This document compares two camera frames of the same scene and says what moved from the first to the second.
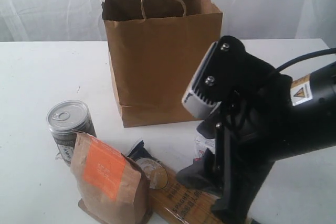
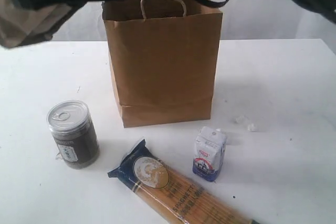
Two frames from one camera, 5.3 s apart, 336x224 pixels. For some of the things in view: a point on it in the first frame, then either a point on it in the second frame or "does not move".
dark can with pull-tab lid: (63, 117) does not move
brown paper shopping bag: (160, 39) does not move
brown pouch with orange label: (113, 188) → (21, 24)
